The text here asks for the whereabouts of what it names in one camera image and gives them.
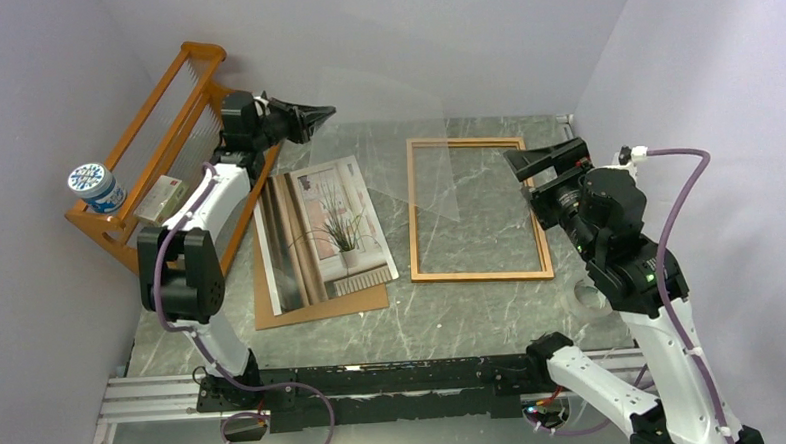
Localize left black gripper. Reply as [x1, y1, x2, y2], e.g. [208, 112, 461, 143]
[251, 95, 339, 152]

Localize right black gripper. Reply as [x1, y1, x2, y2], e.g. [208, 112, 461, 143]
[501, 134, 599, 263]

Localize wooden picture frame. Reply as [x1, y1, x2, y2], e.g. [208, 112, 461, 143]
[407, 136, 555, 283]

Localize plant photo print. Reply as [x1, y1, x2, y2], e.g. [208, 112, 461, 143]
[254, 157, 399, 306]

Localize brown backing board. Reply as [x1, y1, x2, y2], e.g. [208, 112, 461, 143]
[251, 229, 390, 331]

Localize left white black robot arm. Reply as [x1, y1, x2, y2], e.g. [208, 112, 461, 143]
[136, 90, 337, 410]

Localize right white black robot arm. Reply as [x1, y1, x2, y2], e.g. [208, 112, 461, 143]
[504, 138, 764, 444]

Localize orange wooden shelf rack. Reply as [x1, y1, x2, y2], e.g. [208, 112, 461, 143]
[57, 37, 293, 303]

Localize clear tape roll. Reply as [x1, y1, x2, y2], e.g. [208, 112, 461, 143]
[561, 279, 613, 322]

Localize white red small box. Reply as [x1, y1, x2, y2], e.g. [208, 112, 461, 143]
[134, 175, 187, 227]

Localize blue white round tin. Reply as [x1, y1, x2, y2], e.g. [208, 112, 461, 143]
[67, 163, 128, 214]

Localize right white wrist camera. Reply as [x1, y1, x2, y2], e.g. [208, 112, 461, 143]
[616, 146, 649, 167]

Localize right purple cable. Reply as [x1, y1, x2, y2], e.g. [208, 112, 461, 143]
[519, 144, 739, 444]

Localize purple cable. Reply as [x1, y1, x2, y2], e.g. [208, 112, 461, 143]
[519, 144, 739, 444]
[148, 157, 338, 444]

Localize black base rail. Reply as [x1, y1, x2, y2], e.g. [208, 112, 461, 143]
[194, 352, 564, 433]

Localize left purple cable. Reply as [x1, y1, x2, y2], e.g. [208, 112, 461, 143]
[148, 157, 338, 444]

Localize aluminium extrusion rail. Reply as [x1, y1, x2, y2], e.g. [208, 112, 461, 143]
[79, 349, 702, 444]

